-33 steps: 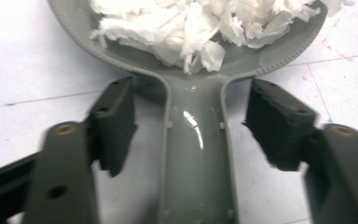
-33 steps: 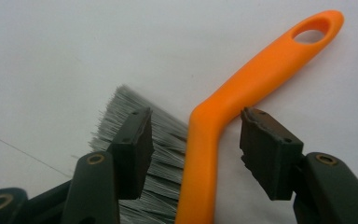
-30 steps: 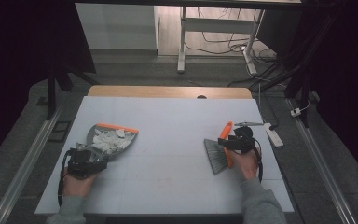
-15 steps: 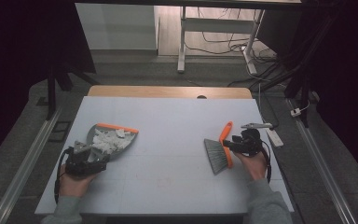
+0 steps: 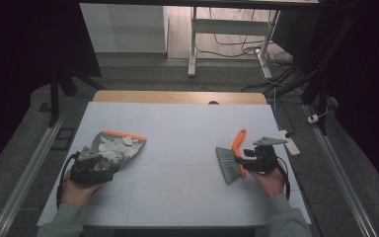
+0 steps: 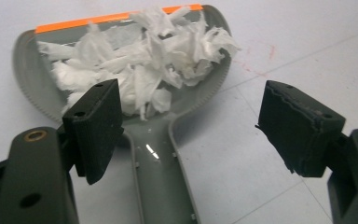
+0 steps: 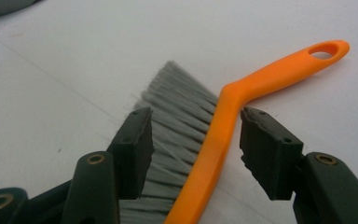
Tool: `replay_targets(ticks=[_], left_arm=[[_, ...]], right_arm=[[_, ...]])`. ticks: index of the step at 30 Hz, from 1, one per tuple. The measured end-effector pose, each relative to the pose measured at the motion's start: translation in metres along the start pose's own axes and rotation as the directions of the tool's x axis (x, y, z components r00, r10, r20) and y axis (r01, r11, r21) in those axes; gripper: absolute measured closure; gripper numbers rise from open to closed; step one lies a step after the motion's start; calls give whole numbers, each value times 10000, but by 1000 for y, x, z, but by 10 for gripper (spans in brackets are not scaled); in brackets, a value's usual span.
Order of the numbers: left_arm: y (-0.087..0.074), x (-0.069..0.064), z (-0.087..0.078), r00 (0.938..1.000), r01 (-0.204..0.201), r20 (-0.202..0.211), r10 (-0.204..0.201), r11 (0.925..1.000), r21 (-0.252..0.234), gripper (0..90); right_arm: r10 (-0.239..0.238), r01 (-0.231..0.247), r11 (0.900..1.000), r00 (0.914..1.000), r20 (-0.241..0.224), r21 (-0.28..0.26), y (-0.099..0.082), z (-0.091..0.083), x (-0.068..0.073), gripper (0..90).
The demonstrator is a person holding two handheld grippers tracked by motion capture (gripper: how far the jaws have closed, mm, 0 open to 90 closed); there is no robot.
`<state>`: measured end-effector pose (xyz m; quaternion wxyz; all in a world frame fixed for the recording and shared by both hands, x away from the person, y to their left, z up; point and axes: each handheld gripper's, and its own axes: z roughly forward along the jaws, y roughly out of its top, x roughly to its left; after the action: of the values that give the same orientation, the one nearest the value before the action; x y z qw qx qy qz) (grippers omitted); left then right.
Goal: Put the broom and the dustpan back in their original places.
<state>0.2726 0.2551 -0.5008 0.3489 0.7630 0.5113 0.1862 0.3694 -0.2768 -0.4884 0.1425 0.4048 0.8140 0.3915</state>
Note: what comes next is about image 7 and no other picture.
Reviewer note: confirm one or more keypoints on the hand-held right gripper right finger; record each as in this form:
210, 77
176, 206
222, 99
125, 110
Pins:
270, 152

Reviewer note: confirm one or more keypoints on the grey dustpan with orange edge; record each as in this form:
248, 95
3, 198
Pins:
0, 6

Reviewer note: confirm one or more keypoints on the orange brush with grey bristles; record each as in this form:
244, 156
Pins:
217, 140

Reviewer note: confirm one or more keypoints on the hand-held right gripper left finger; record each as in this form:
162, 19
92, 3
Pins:
133, 155

